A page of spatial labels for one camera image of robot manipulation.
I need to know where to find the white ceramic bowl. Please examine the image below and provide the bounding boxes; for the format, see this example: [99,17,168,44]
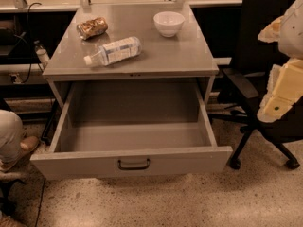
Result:
[153,11,185,38]

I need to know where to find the crushed gold can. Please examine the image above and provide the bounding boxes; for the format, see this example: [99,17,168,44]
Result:
[76,17,108,40]

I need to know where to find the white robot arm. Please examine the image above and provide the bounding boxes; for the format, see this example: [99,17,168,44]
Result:
[257,0,303,123]

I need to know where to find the clear plastic water bottle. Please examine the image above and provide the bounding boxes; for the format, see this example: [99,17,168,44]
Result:
[83,36,141,67]

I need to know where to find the tan shoe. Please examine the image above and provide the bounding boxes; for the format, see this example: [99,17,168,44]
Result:
[0,136,40,172]

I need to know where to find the open grey top drawer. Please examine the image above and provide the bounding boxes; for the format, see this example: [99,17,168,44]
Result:
[31,79,232,180]

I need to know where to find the black drawer handle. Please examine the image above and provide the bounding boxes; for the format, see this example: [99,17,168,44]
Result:
[117,158,150,171]

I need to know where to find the black office chair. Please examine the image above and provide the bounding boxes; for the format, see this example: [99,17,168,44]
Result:
[208,0,303,169]

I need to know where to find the black cable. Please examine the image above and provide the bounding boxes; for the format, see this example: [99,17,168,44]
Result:
[12,2,43,84]

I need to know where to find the small bottle on shelf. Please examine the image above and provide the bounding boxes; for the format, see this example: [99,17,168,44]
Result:
[34,40,49,68]

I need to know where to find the grey cabinet with top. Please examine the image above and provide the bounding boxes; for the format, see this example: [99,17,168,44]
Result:
[44,3,218,103]

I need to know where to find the person leg in beige trousers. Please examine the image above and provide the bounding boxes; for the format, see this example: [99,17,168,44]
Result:
[0,110,23,164]

